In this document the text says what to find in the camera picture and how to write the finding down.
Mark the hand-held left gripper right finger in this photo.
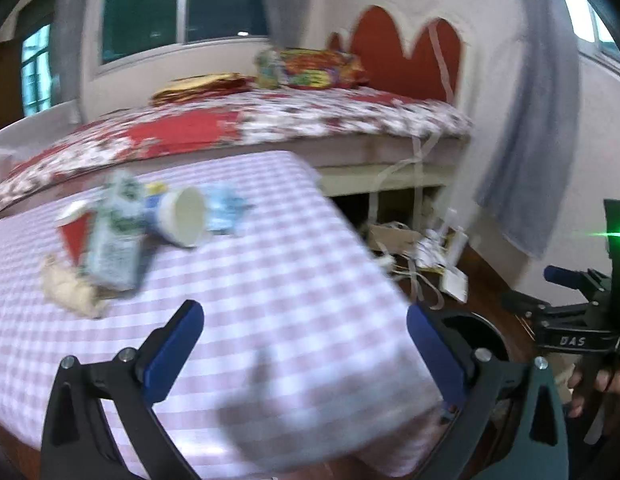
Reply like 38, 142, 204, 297
406, 304, 570, 480

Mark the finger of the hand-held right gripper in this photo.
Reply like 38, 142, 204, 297
544, 265, 603, 294
500, 290, 558, 320

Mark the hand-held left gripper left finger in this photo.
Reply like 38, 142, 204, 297
40, 300, 205, 480

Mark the black trash bin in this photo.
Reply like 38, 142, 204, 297
430, 310, 510, 366

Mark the yellowish knotted cloth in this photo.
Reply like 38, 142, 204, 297
40, 255, 111, 320

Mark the green white milk carton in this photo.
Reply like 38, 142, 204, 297
85, 170, 151, 293

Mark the blue white paper cup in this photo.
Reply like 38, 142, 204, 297
142, 186, 209, 250

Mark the red paper cup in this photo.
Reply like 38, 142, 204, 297
57, 200, 98, 266

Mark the light blue wrapper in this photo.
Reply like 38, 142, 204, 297
202, 182, 253, 236

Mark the person's right hand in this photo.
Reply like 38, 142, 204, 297
567, 354, 620, 417

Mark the white router with antennas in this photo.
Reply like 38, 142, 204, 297
415, 210, 455, 272
437, 227, 470, 303

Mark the cardboard box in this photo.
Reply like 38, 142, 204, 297
367, 222, 425, 261

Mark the pink checkered tablecloth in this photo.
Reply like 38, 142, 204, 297
0, 150, 458, 478

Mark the long grey curtain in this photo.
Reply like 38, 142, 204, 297
477, 0, 583, 261

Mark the corner window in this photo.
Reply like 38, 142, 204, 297
560, 0, 620, 61

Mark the white bed footboard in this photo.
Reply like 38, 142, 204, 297
0, 100, 86, 171

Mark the folded yellow red blanket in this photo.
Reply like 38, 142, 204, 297
151, 74, 255, 107

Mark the bed with floral cover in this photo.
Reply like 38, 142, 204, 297
0, 85, 473, 221

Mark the red white headboard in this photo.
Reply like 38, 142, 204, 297
327, 5, 463, 108

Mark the colourful patterned pillow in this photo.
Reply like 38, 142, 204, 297
254, 47, 368, 91

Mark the narrow window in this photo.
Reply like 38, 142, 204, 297
20, 22, 56, 116

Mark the wide white-framed window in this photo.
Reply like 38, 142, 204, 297
97, 0, 271, 68

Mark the white charging cable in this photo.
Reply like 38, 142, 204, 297
375, 22, 461, 311

